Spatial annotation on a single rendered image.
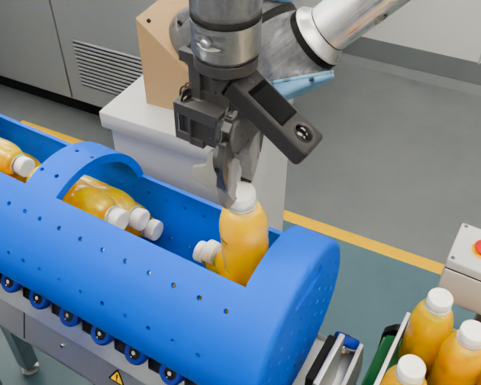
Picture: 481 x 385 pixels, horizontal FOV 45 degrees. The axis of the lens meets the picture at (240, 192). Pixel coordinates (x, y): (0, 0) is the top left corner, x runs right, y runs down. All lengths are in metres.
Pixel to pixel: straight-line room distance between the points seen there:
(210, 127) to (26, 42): 2.66
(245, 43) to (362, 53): 3.14
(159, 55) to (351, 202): 1.71
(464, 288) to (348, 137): 2.09
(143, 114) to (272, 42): 0.33
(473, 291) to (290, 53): 0.50
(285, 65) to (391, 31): 2.66
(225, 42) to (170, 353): 0.46
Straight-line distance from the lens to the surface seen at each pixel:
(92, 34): 2.93
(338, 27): 0.98
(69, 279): 0.92
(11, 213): 0.98
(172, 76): 1.16
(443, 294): 0.98
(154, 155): 1.22
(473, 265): 1.03
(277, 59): 1.01
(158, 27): 1.16
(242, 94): 0.63
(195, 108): 0.66
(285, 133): 0.63
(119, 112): 1.22
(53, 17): 3.06
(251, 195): 0.75
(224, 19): 0.58
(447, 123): 3.32
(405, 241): 2.58
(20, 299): 1.20
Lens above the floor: 1.83
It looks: 43 degrees down
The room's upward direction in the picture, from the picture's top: straight up
